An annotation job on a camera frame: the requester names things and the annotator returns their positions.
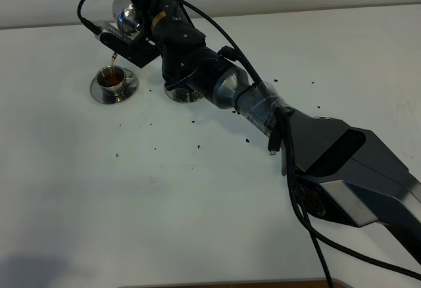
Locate left steel teacup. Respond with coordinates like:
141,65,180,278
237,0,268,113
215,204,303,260
94,66,137,96

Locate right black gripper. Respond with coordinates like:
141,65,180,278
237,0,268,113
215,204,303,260
130,0,205,84

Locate stainless steel teapot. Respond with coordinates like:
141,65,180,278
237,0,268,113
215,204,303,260
112,0,143,45

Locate right steel saucer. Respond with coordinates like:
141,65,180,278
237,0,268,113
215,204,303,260
164,87,203,103

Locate left steel saucer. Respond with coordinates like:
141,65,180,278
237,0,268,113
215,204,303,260
90,79,138,105

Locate steel teapot saucer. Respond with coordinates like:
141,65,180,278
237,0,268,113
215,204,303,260
314,116,335,120

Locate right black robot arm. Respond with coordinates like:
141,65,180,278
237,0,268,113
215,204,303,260
130,0,420,259

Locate right black cable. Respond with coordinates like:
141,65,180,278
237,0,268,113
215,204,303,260
77,0,421,288

